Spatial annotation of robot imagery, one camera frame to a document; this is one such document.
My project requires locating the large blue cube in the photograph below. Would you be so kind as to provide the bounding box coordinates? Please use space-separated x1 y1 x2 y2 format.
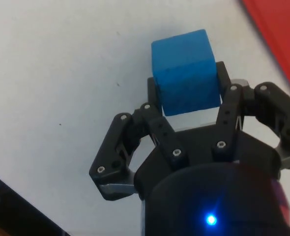
151 29 222 117

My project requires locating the red tray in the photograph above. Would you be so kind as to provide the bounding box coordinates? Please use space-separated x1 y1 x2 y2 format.
240 0 290 104

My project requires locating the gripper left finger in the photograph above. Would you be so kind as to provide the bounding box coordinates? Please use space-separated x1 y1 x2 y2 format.
89 77 188 200

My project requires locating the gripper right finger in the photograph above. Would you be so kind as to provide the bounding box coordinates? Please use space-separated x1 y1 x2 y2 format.
210 60 290 170

